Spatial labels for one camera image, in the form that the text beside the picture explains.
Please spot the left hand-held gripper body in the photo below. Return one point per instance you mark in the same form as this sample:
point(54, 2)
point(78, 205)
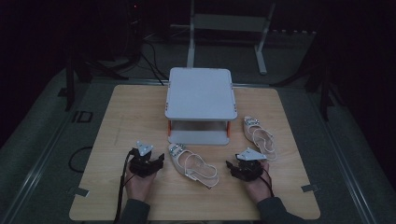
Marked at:
point(142, 166)

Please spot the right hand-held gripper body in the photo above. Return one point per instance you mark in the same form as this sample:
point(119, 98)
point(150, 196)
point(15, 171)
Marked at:
point(250, 169)

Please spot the cream slingback shoe with rhinestones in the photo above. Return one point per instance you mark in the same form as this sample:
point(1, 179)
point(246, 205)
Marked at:
point(191, 166)
point(259, 137)

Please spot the white two-tier shoe rack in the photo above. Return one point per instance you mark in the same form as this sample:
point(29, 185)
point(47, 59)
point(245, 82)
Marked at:
point(200, 96)

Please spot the person's right hand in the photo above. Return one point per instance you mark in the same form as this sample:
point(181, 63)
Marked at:
point(257, 188)

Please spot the person's left hand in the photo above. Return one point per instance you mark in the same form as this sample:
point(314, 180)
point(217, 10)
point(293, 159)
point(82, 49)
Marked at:
point(139, 186)

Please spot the grey tape piece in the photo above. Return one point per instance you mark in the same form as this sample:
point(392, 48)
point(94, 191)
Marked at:
point(309, 188)
point(81, 192)

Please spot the black tripod stand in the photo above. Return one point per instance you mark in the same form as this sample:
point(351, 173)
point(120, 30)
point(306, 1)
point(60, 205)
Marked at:
point(325, 99)
point(70, 90)

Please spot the white metal stand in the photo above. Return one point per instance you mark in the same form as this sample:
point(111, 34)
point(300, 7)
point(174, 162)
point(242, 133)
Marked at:
point(191, 53)

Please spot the metal rail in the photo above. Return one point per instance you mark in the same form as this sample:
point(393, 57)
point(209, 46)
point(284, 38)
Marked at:
point(140, 81)

